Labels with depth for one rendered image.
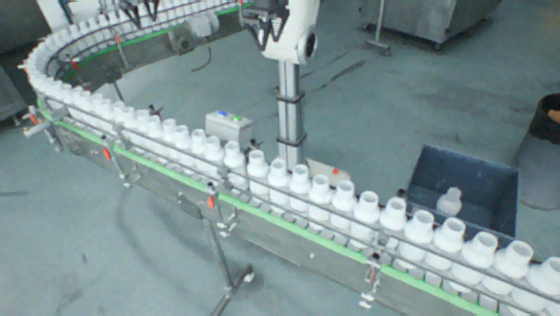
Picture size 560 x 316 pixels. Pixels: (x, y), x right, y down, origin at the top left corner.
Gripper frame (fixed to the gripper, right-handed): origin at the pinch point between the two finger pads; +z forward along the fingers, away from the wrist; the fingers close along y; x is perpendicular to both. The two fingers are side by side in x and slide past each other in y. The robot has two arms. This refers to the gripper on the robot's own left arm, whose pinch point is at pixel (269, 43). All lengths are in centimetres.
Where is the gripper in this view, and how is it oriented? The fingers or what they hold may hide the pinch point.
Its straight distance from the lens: 83.6
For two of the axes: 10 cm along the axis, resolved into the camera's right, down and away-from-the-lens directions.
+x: -8.6, -3.0, 4.2
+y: 5.1, -5.7, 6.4
